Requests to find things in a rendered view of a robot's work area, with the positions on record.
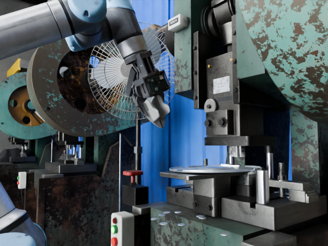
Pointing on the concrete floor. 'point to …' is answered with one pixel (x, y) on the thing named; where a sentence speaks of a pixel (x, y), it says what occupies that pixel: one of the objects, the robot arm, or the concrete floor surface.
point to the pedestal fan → (106, 82)
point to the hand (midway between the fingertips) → (159, 123)
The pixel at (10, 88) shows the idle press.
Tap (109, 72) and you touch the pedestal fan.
